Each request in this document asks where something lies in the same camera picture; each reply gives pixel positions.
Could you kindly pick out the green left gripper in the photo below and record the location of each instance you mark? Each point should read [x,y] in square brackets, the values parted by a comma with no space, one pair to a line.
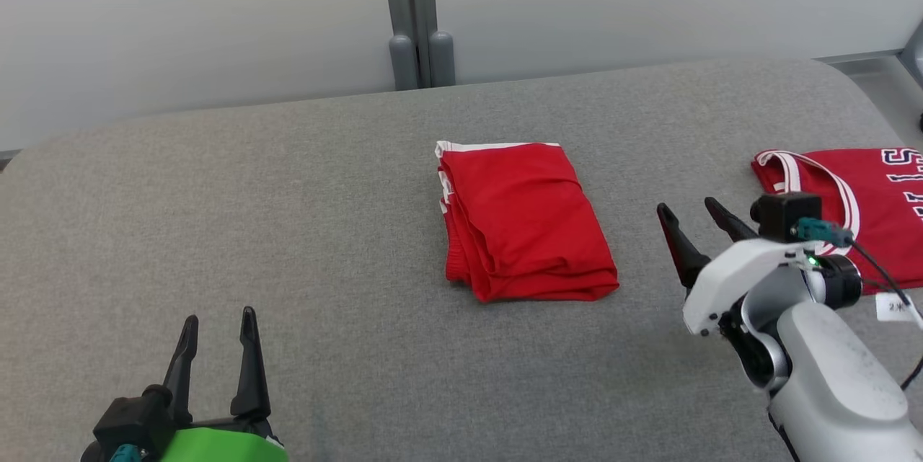
[223,447]

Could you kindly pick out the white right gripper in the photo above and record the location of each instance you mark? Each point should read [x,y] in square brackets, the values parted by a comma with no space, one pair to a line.
[735,274]

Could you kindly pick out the red basketball jersey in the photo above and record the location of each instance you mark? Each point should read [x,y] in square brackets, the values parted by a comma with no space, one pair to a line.
[880,195]

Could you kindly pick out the red basketball shorts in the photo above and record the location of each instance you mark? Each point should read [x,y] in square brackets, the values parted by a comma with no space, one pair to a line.
[526,217]

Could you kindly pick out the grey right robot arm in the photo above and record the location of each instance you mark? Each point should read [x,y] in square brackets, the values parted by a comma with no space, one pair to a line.
[836,375]

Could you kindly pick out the small white paper tag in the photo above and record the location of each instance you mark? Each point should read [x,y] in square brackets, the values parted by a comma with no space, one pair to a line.
[894,307]

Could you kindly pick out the grey metal stand leg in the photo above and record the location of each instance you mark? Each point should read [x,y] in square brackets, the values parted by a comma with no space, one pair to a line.
[916,62]

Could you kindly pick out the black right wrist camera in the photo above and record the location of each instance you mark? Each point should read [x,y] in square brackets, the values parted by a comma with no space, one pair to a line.
[786,213]

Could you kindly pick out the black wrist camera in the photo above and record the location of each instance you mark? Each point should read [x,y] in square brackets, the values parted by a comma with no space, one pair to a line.
[130,419]
[786,213]

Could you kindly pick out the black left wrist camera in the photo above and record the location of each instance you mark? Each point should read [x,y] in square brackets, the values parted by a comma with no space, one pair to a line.
[130,419]

